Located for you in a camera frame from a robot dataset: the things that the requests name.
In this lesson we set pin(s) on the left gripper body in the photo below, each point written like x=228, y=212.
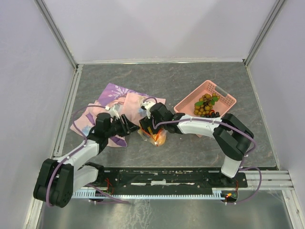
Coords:
x=120, y=129

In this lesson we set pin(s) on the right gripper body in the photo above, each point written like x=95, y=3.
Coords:
x=146, y=122

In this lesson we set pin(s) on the clear zip top bag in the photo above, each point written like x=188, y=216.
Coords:
x=148, y=139

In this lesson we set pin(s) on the fake peach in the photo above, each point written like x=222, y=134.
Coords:
x=159, y=138

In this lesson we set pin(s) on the fake brown longan bunch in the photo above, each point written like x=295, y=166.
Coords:
x=205, y=104

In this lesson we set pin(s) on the fake dark grape bunch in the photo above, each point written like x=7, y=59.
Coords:
x=211, y=114

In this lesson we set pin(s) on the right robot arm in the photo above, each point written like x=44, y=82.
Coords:
x=232, y=136

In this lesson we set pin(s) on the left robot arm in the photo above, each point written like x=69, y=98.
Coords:
x=58, y=179

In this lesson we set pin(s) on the pink purple printed cloth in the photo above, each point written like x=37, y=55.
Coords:
x=123, y=100

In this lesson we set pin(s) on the pink plastic basket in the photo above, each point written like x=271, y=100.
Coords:
x=225, y=103

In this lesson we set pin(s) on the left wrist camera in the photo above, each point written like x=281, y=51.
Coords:
x=114, y=110

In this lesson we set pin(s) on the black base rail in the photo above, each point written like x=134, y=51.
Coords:
x=153, y=181

